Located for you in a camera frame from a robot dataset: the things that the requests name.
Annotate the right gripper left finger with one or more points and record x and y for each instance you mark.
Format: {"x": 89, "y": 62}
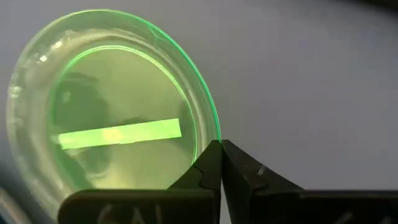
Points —
{"x": 140, "y": 205}

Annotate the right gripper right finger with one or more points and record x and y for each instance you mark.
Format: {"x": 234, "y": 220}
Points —
{"x": 280, "y": 205}

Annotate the small translucent green plate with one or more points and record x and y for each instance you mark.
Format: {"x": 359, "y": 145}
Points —
{"x": 124, "y": 93}

